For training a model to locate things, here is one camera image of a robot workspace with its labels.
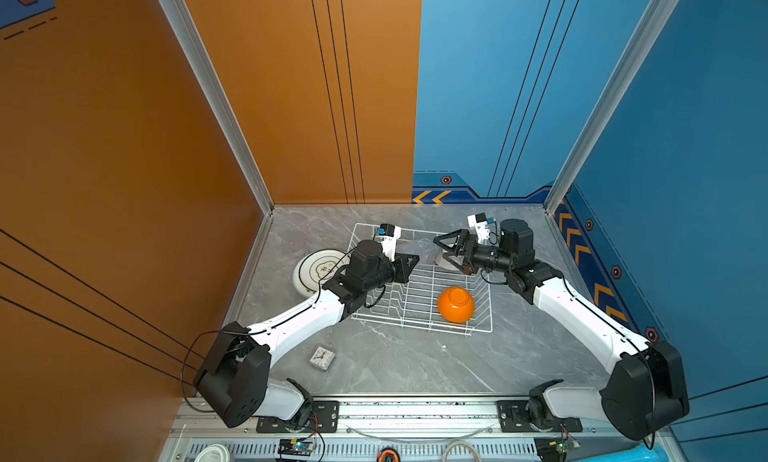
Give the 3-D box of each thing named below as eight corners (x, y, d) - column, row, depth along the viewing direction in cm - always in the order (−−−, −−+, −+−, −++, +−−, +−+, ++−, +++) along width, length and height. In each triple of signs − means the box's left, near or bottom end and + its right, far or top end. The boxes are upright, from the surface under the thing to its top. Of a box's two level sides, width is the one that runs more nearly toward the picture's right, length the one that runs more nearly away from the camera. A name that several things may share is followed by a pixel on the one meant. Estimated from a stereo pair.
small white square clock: (310, 363, 84) (308, 361, 82) (319, 348, 87) (317, 345, 85) (326, 371, 83) (324, 368, 81) (335, 355, 85) (333, 352, 83)
